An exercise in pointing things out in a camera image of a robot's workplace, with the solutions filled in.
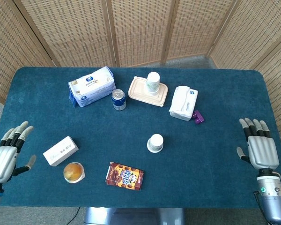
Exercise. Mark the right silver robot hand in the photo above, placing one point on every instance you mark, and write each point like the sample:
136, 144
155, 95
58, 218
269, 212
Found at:
262, 152

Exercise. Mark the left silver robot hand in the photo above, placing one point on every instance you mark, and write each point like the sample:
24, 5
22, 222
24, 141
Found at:
2, 164

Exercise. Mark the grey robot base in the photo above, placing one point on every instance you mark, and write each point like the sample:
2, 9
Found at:
131, 216

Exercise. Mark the orange pudding cup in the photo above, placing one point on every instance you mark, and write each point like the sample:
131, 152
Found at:
72, 172

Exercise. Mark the blue tablecloth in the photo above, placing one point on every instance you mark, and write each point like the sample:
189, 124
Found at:
154, 114

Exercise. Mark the white paper cup green print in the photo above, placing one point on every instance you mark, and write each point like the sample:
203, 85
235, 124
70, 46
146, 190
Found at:
152, 82

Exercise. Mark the white cardboard box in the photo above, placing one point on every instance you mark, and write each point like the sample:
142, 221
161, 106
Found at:
60, 151

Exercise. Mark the purple plastic block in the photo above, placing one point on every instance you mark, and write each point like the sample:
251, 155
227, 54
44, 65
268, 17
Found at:
199, 118

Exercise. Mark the white soft tissue pack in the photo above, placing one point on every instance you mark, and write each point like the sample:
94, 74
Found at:
182, 103

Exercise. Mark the blue white tissue pack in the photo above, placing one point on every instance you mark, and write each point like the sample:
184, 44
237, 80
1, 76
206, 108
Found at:
93, 86

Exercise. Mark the brown Hello Panda box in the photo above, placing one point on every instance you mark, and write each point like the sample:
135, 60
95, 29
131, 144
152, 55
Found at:
125, 177

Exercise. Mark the blue drink can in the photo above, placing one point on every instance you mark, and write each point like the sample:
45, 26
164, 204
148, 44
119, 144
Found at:
119, 100

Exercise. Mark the beige lidded food container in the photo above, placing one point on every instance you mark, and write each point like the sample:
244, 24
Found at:
137, 90

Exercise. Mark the woven wooden folding screen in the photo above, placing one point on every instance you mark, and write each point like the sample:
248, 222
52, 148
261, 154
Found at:
140, 28

